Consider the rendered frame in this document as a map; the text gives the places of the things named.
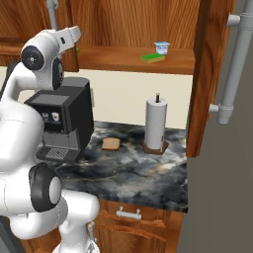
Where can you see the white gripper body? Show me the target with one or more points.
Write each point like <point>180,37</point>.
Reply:
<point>73,34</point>

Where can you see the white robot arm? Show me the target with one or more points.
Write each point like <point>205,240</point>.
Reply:
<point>19,138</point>

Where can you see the green and yellow sponge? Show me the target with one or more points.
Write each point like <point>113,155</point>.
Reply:
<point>77,49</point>
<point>152,58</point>

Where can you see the wooden base cabinet door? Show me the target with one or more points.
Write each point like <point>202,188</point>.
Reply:
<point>138,240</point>

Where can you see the black coffee machine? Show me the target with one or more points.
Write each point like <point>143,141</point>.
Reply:
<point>74,108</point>

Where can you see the white and blue yogurt cup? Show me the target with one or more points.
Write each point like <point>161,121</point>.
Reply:
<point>162,47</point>

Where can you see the slice of bread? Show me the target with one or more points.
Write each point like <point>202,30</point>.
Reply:
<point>110,144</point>

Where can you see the white paper towel roll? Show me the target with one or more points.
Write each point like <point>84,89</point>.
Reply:
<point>156,123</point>

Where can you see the brown paper towel holder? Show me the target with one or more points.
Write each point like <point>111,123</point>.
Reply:
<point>155,150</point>

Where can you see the wooden drawer front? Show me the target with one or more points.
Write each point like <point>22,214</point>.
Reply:
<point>151,215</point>

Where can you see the wooden wall cabinet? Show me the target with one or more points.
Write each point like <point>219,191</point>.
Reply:
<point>131,29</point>

